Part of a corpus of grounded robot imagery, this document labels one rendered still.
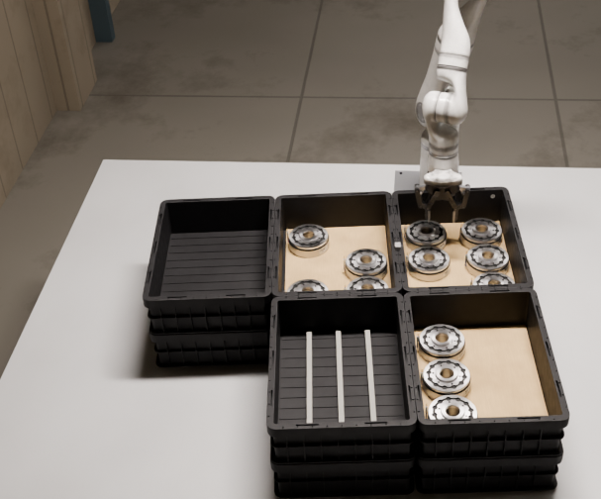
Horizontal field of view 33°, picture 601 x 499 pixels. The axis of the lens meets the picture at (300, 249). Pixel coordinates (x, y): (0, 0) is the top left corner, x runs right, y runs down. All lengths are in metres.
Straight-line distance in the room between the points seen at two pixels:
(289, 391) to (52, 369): 0.65
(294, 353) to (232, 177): 0.94
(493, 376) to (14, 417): 1.11
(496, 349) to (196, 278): 0.76
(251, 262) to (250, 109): 2.34
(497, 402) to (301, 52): 3.37
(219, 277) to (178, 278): 0.10
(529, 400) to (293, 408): 0.50
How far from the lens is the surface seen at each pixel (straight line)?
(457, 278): 2.50
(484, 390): 2.23
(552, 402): 2.15
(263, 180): 3.08
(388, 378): 2.24
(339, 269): 2.52
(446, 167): 2.43
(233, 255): 2.59
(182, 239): 2.67
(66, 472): 2.33
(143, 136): 4.73
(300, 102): 4.86
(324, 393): 2.21
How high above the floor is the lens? 2.44
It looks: 38 degrees down
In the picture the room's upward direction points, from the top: 4 degrees counter-clockwise
